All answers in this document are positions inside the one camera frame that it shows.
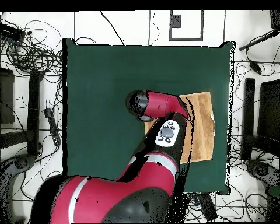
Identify tan terry towel white label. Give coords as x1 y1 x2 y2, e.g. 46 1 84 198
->
143 91 216 165

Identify dark flat panel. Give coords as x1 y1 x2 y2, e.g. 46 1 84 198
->
0 66 15 125
257 79 280 141

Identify dark green table cloth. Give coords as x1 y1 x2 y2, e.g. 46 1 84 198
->
61 38 235 195

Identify slim black power strip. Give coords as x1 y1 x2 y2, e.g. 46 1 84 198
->
43 107 62 147

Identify black metal stand foot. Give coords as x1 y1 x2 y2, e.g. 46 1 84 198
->
0 71 41 156
240 78 280 161

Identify black power adapter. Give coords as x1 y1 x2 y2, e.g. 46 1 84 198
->
248 59 263 76

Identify black rod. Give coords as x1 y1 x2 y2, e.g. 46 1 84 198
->
238 29 280 51

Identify black electronics box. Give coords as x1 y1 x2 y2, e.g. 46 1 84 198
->
0 21 26 42

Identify dark square frame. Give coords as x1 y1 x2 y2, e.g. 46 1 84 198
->
169 10 204 42

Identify tangled black cables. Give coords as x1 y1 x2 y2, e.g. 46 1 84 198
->
0 13 64 78

